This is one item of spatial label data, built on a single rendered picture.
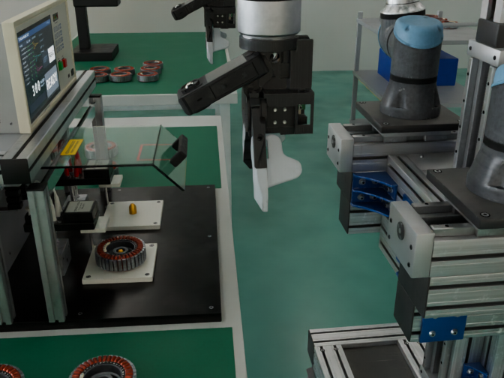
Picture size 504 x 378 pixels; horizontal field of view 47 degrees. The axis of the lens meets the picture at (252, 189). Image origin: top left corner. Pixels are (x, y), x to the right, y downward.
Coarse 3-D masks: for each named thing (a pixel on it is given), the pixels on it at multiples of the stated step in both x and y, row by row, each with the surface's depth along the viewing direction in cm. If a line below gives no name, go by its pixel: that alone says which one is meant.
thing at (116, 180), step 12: (84, 168) 146; (96, 168) 146; (108, 168) 146; (60, 180) 145; (72, 180) 145; (84, 180) 145; (96, 180) 146; (108, 180) 146; (120, 180) 149; (72, 192) 147
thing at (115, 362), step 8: (88, 360) 101; (96, 360) 101; (104, 360) 101; (112, 360) 101; (120, 360) 100; (128, 360) 101; (80, 368) 99; (88, 368) 99; (96, 368) 100; (104, 368) 101; (112, 368) 100; (120, 368) 99; (128, 368) 99; (72, 376) 97; (80, 376) 97; (88, 376) 99; (96, 376) 98; (104, 376) 99; (112, 376) 101; (120, 376) 100; (128, 376) 97
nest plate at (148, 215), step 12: (120, 204) 159; (144, 204) 159; (156, 204) 159; (120, 216) 152; (132, 216) 152; (144, 216) 152; (156, 216) 152; (108, 228) 147; (120, 228) 147; (132, 228) 147; (144, 228) 148; (156, 228) 148
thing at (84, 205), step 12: (72, 204) 127; (84, 204) 127; (96, 204) 128; (72, 216) 123; (84, 216) 123; (96, 216) 127; (108, 216) 130; (24, 228) 123; (60, 228) 124; (72, 228) 124; (84, 228) 124; (96, 228) 125
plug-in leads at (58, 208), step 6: (36, 180) 122; (54, 192) 124; (54, 198) 126; (60, 204) 127; (54, 210) 122; (60, 210) 127; (30, 216) 123; (54, 216) 123; (60, 216) 126; (30, 222) 123; (54, 222) 123
